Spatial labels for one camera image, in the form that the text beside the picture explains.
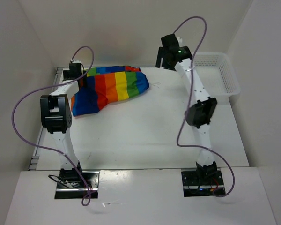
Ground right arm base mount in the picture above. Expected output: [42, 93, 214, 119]
[181, 169, 226, 197]

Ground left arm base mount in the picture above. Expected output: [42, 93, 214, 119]
[48, 171, 100, 199]

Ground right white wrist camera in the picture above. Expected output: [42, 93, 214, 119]
[176, 37, 183, 46]

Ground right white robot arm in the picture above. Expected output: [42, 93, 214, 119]
[155, 34, 217, 185]

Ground rainbow striped shorts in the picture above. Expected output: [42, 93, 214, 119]
[71, 66, 149, 117]

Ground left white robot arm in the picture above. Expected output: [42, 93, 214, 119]
[40, 60, 84, 188]

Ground white plastic basket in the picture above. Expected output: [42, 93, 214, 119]
[193, 52, 240, 98]

